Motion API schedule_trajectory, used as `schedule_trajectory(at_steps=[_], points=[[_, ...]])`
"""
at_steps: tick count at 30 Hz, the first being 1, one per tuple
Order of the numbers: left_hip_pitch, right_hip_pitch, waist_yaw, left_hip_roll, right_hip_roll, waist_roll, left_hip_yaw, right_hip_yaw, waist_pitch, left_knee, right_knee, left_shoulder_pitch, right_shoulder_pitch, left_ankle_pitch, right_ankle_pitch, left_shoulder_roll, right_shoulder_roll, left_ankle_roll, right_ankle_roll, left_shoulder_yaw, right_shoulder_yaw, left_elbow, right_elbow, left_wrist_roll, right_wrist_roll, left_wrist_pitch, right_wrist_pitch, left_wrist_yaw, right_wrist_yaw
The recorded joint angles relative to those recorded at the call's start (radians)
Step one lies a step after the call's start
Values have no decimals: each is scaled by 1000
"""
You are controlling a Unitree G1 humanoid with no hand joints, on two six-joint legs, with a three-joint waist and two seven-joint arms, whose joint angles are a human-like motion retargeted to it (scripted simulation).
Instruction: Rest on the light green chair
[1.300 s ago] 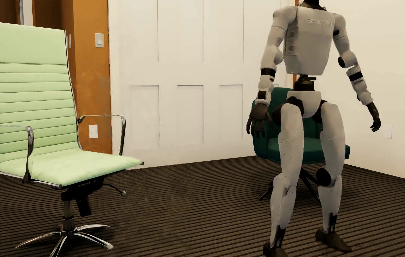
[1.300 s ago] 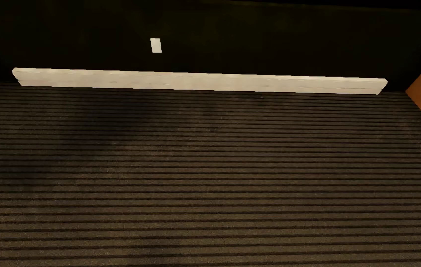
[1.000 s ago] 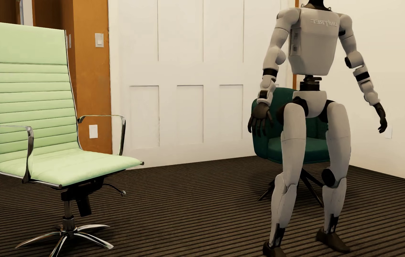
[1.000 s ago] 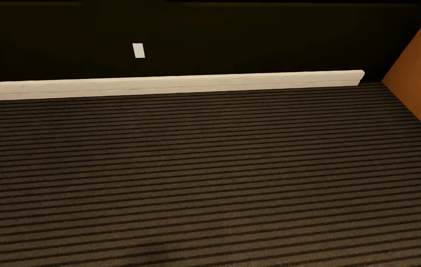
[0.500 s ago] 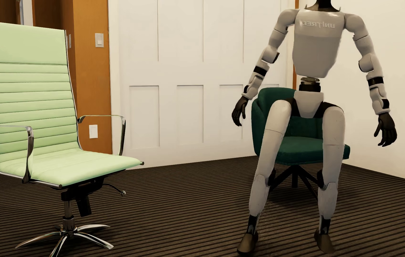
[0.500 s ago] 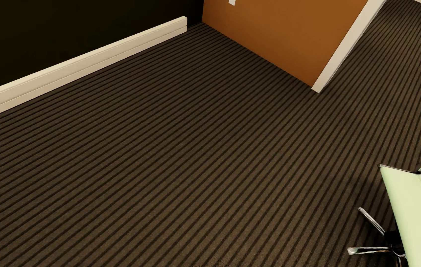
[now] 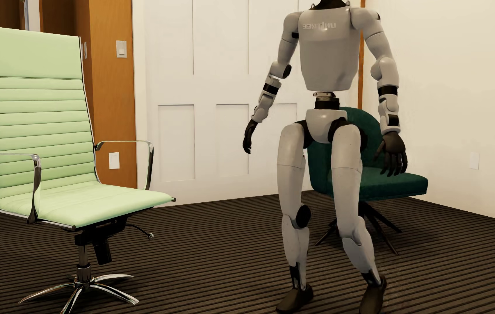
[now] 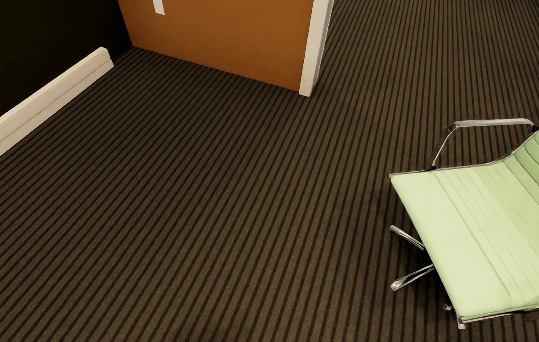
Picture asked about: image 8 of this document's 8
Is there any light green office chair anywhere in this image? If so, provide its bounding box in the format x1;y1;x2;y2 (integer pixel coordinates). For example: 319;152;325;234
387;101;539;330

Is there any orange wooden door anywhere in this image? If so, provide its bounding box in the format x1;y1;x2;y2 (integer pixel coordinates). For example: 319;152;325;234
118;0;315;92

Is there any cream skirting board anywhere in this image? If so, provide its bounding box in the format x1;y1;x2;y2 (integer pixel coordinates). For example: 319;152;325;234
0;47;114;184

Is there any cream door frame post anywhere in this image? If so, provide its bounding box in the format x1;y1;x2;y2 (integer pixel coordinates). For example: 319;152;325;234
298;0;335;98

